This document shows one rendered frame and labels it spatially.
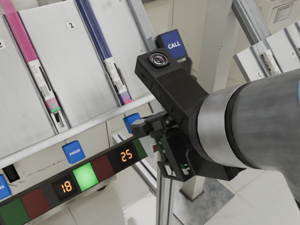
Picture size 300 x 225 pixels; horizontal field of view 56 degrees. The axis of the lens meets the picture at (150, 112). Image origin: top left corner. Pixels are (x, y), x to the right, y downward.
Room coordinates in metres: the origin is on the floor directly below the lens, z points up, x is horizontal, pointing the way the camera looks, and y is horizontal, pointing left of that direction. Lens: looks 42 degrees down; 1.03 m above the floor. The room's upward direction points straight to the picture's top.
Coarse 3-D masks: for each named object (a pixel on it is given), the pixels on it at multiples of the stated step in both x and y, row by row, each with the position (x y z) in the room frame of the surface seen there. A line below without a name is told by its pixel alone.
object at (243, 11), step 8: (232, 0) 0.49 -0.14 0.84; (240, 0) 0.49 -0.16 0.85; (240, 8) 0.48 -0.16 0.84; (248, 16) 0.47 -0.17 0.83; (248, 24) 0.46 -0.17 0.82; (256, 24) 0.46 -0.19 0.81; (256, 32) 0.45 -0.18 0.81; (256, 40) 0.45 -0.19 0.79; (264, 40) 0.45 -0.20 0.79; (264, 48) 0.43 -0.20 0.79
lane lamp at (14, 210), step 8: (16, 200) 0.21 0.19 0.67; (0, 208) 0.20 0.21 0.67; (8, 208) 0.20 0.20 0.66; (16, 208) 0.20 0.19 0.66; (24, 208) 0.21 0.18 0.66; (8, 216) 0.19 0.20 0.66; (16, 216) 0.20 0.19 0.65; (24, 216) 0.20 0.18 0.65; (8, 224) 0.19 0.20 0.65; (16, 224) 0.19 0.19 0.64
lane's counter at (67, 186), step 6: (60, 180) 0.25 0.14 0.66; (66, 180) 0.25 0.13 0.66; (72, 180) 0.25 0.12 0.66; (54, 186) 0.24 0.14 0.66; (60, 186) 0.24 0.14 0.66; (66, 186) 0.24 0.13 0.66; (72, 186) 0.24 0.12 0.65; (60, 192) 0.23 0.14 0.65; (66, 192) 0.24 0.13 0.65; (72, 192) 0.24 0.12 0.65; (60, 198) 0.23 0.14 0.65; (66, 198) 0.23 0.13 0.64
